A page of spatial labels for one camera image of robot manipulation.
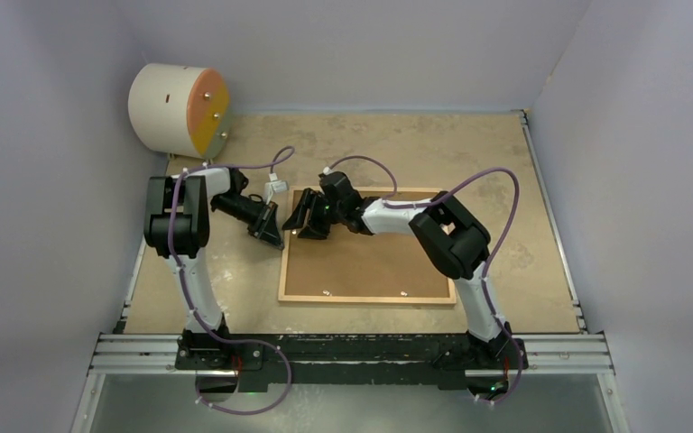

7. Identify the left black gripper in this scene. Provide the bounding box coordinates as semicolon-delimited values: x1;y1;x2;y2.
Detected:
212;194;284;249

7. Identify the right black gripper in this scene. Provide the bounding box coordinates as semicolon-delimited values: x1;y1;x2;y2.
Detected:
284;188;346;241

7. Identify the wooden picture frame with glass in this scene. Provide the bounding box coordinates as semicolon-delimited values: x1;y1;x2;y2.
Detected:
277;186;457;306

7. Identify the brown cardboard backing board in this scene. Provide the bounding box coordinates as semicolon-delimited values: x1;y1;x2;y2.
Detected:
284;192;450;299

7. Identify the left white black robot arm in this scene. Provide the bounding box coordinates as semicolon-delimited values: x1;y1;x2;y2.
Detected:
143;168;284;369

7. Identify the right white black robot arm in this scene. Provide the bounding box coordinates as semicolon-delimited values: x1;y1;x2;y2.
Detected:
282;171;506;367

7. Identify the white cylindrical drum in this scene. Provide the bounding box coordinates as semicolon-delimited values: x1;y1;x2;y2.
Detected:
127;63;232;160

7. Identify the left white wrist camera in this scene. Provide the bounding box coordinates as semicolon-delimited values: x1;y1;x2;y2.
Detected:
263;172;289;204

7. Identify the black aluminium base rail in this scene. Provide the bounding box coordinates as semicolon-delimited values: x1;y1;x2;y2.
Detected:
88;332;616;396

